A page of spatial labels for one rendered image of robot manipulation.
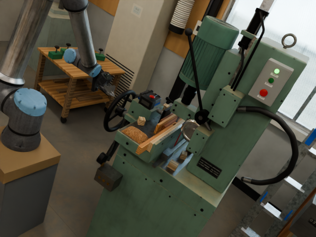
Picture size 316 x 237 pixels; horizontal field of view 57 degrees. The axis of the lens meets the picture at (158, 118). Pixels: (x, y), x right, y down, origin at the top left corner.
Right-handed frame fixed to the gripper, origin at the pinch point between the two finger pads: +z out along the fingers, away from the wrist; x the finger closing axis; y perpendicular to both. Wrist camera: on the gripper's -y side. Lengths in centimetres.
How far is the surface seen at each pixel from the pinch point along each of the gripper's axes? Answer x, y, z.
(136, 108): -18.8, 21.3, 21.9
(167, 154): -27, 25, 52
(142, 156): -42, 23, 45
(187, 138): -25, 39, 52
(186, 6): 119, 42, -41
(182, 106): -15, 42, 38
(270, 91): -29, 83, 59
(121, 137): -42, 20, 31
